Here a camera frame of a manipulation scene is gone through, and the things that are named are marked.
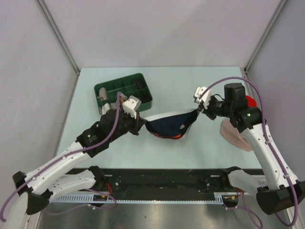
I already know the red white underwear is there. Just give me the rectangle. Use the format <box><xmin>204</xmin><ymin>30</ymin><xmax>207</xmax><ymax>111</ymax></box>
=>
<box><xmin>246</xmin><ymin>95</ymin><xmax>257</xmax><ymax>107</ymax></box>

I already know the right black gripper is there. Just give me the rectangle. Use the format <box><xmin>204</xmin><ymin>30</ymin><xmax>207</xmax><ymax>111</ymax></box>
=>
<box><xmin>197</xmin><ymin>95</ymin><xmax>234</xmax><ymax>121</ymax></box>

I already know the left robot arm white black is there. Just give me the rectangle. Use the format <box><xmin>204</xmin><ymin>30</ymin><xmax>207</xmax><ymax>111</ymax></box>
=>
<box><xmin>13</xmin><ymin>109</ymin><xmax>146</xmax><ymax>215</ymax></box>

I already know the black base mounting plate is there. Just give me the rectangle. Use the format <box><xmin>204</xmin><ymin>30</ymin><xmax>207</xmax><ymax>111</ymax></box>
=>
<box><xmin>49</xmin><ymin>167</ymin><xmax>265</xmax><ymax>194</ymax></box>

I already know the purple cable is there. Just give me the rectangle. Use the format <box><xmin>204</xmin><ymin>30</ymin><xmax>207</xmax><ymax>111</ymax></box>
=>
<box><xmin>202</xmin><ymin>76</ymin><xmax>300</xmax><ymax>229</ymax></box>
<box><xmin>0</xmin><ymin>92</ymin><xmax>127</xmax><ymax>221</ymax></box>

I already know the green compartment organizer tray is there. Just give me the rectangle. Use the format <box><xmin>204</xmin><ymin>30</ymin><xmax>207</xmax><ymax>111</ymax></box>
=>
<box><xmin>93</xmin><ymin>73</ymin><xmax>153</xmax><ymax>114</ymax></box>

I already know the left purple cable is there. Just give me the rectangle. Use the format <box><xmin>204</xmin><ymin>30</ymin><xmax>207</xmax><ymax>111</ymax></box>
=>
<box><xmin>0</xmin><ymin>92</ymin><xmax>127</xmax><ymax>221</ymax></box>

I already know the black rolled cloth right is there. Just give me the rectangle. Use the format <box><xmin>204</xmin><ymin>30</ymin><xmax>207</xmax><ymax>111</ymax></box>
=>
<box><xmin>139</xmin><ymin>92</ymin><xmax>152</xmax><ymax>104</ymax></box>

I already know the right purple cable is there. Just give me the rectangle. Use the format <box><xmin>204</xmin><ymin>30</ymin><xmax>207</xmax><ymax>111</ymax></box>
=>
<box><xmin>202</xmin><ymin>76</ymin><xmax>300</xmax><ymax>229</ymax></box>

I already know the black rolled cloth back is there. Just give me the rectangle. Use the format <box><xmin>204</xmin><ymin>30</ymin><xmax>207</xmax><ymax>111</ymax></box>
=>
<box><xmin>134</xmin><ymin>79</ymin><xmax>146</xmax><ymax>90</ymax></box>

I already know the black rolled cloth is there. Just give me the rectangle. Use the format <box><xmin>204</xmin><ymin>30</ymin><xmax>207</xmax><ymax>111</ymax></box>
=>
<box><xmin>134</xmin><ymin>79</ymin><xmax>146</xmax><ymax>90</ymax></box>
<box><xmin>139</xmin><ymin>92</ymin><xmax>152</xmax><ymax>104</ymax></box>

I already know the pink underwear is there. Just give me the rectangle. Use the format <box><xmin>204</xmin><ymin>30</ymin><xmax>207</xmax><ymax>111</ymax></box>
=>
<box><xmin>220</xmin><ymin>118</ymin><xmax>252</xmax><ymax>152</ymax></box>

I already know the slotted cable duct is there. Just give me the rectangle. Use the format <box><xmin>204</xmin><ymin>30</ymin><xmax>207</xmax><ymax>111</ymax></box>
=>
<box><xmin>51</xmin><ymin>192</ymin><xmax>242</xmax><ymax>205</ymax></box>

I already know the navy orange underwear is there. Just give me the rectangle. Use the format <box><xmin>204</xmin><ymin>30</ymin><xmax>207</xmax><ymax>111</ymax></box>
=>
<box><xmin>145</xmin><ymin>109</ymin><xmax>199</xmax><ymax>140</ymax></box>

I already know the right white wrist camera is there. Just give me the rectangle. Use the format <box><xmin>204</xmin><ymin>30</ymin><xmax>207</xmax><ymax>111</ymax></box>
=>
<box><xmin>193</xmin><ymin>87</ymin><xmax>212</xmax><ymax>107</ymax></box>

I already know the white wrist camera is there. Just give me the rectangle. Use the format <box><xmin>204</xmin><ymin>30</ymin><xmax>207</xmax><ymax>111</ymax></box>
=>
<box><xmin>193</xmin><ymin>87</ymin><xmax>212</xmax><ymax>107</ymax></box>
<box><xmin>122</xmin><ymin>95</ymin><xmax>142</xmax><ymax>119</ymax></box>

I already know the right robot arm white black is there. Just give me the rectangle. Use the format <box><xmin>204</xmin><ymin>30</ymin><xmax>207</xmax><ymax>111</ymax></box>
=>
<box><xmin>193</xmin><ymin>83</ymin><xmax>305</xmax><ymax>215</ymax></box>

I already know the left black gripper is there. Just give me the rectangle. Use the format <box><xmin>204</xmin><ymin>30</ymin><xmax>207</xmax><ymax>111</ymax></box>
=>
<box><xmin>108</xmin><ymin>108</ymin><xmax>146</xmax><ymax>142</ymax></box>

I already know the beige rolled cloth in tray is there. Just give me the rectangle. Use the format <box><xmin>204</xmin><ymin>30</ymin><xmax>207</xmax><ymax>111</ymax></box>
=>
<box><xmin>97</xmin><ymin>87</ymin><xmax>108</xmax><ymax>101</ymax></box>

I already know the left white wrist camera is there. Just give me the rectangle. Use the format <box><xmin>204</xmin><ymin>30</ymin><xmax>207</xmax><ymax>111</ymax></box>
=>
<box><xmin>122</xmin><ymin>95</ymin><xmax>142</xmax><ymax>119</ymax></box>

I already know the white rolled cloth in tray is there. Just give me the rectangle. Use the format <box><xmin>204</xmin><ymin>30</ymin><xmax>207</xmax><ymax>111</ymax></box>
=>
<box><xmin>102</xmin><ymin>103</ymin><xmax>112</xmax><ymax>115</ymax></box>

